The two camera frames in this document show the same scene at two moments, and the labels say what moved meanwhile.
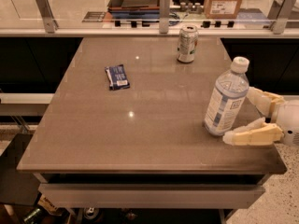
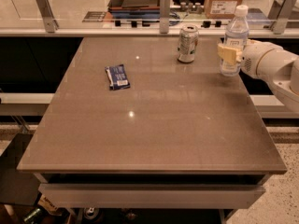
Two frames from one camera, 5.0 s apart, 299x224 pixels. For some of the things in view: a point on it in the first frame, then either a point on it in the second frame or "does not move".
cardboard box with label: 222,2 does not move
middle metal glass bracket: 164,11 does not move
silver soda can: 187,46 does not move
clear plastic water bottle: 228,98 → 236,35
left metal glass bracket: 49,22 does not move
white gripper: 290,119 → 253,59
